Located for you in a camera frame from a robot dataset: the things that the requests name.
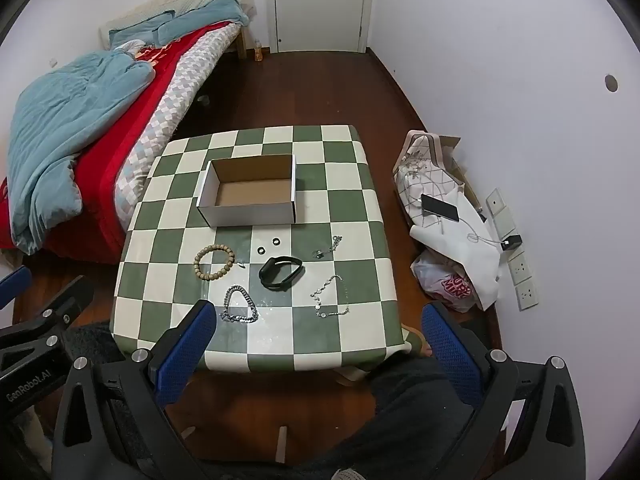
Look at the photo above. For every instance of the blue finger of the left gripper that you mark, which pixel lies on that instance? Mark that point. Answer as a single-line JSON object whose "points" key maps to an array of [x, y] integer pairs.
{"points": [[14, 284]]}

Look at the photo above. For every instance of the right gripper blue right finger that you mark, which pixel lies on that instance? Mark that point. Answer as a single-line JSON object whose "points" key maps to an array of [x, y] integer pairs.
{"points": [[459, 352]]}

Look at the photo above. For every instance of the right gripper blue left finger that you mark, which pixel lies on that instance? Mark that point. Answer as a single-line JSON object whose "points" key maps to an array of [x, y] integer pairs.
{"points": [[176, 355]]}

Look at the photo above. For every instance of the black fitness band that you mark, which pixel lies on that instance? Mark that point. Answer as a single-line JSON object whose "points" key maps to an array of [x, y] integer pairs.
{"points": [[280, 273]]}

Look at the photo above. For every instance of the white plastic bag red print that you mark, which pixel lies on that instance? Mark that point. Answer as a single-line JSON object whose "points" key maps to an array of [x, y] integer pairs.
{"points": [[440, 277]]}

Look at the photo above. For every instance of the red bed sheet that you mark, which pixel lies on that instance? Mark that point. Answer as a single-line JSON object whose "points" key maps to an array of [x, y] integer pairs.
{"points": [[125, 150]]}

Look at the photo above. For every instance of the black charger plug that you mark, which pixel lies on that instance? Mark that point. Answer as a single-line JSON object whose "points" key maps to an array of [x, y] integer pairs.
{"points": [[511, 242]]}

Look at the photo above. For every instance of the black smartphone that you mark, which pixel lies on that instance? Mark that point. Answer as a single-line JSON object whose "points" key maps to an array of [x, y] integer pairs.
{"points": [[431, 205]]}

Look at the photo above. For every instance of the teal blue blanket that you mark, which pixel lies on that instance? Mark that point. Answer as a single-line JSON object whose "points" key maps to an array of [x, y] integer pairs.
{"points": [[75, 110]]}

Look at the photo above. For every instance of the green white checkered tablecloth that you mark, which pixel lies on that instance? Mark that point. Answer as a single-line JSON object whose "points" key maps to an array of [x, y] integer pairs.
{"points": [[342, 311]]}

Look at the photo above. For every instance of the diamond pattern mattress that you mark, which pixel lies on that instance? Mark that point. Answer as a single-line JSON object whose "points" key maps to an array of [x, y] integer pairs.
{"points": [[189, 70]]}

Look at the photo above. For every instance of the white quilted tote bag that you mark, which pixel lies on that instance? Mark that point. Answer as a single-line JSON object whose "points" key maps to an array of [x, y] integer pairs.
{"points": [[426, 166]]}

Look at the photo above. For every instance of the white cardboard box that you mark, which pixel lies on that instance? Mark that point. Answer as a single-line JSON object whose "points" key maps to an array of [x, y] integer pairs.
{"points": [[249, 191]]}

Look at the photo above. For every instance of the small orange bottle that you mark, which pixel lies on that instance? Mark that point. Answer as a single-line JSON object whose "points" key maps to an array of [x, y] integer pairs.
{"points": [[258, 51]]}

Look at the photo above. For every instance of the white door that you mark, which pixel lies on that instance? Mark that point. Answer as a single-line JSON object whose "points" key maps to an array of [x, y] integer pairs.
{"points": [[318, 25]]}

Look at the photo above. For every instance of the white wall socket strip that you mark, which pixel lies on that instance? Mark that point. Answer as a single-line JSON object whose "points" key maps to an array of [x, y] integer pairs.
{"points": [[519, 270]]}

